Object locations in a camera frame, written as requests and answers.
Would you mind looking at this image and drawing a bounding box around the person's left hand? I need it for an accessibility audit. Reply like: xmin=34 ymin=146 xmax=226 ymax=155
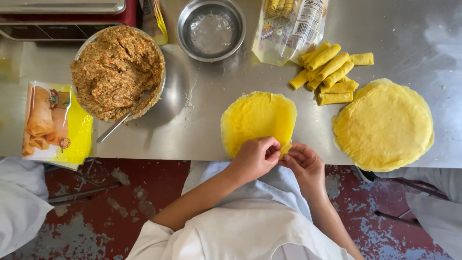
xmin=228 ymin=136 xmax=282 ymax=185

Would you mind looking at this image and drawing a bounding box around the person's right hand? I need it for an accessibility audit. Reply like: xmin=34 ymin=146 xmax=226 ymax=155
xmin=279 ymin=143 xmax=327 ymax=203

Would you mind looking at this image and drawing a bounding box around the single yellow round wrapper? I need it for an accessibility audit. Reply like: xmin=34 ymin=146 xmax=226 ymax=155
xmin=220 ymin=91 xmax=298 ymax=160

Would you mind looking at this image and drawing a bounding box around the person's light blue apron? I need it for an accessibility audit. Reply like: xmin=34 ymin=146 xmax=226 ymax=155
xmin=181 ymin=161 xmax=313 ymax=221

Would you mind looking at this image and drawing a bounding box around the person's white coat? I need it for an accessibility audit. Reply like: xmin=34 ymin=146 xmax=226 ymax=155
xmin=126 ymin=198 xmax=356 ymax=260

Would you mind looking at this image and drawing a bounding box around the stack of yellow wrappers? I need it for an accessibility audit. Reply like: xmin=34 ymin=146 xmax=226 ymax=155
xmin=332 ymin=78 xmax=435 ymax=173

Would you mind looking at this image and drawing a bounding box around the pile of yellow rolled rolls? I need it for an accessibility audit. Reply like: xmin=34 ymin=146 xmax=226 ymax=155
xmin=289 ymin=41 xmax=375 ymax=106

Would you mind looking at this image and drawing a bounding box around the glass bowl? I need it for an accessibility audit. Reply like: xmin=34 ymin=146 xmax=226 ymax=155
xmin=73 ymin=25 xmax=167 ymax=124

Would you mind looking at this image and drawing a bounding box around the clear plastic film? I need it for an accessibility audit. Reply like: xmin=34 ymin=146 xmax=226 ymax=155
xmin=189 ymin=13 xmax=236 ymax=55

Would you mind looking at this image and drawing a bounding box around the clear plastic wrapper bag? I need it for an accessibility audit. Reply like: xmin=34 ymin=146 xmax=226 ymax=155
xmin=251 ymin=0 xmax=330 ymax=67

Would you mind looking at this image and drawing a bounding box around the empty steel bowl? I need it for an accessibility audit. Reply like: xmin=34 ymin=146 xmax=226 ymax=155
xmin=176 ymin=0 xmax=247 ymax=63

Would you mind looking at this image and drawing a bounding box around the metal spoon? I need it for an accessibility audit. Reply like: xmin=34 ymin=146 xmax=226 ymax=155
xmin=96 ymin=90 xmax=152 ymax=144

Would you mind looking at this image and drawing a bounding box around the brown minced filling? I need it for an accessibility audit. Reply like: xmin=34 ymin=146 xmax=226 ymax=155
xmin=70 ymin=25 xmax=165 ymax=122

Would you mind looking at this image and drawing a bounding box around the narrow yellow packet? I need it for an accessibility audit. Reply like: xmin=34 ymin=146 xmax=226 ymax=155
xmin=141 ymin=0 xmax=169 ymax=46

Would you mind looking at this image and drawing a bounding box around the yellow printed packet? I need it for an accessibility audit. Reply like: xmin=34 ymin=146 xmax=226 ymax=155
xmin=21 ymin=80 xmax=94 ymax=171

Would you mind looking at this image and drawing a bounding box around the red scale with steel tray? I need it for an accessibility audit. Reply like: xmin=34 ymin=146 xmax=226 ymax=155
xmin=0 ymin=0 xmax=140 ymax=41

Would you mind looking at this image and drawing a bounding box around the metal stool frame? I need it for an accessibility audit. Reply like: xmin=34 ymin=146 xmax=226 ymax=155
xmin=43 ymin=158 xmax=123 ymax=207
xmin=355 ymin=166 xmax=450 ymax=229

